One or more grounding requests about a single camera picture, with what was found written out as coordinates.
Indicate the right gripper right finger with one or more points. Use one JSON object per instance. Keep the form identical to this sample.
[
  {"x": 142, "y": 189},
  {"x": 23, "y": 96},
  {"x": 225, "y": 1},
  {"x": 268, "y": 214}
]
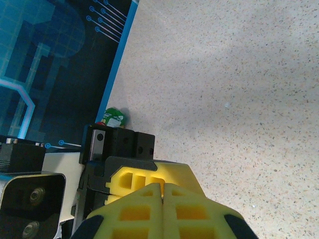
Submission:
[{"x": 197, "y": 214}]

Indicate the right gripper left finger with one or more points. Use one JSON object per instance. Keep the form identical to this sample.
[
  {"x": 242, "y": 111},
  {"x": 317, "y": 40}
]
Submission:
[{"x": 129, "y": 214}]

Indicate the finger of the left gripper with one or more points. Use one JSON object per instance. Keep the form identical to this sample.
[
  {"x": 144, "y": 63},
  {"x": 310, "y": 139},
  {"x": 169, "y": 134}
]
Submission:
[
  {"x": 112, "y": 199},
  {"x": 174, "y": 174}
]

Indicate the green snack bag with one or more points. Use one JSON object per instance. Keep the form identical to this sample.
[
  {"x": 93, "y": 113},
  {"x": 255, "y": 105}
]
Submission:
[{"x": 114, "y": 118}]

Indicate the small red object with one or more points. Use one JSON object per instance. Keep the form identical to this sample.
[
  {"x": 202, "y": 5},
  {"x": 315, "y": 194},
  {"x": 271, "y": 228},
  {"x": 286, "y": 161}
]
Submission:
[{"x": 100, "y": 123}]

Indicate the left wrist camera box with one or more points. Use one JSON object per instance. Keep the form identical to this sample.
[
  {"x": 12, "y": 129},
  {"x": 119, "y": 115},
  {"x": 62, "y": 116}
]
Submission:
[{"x": 32, "y": 199}]

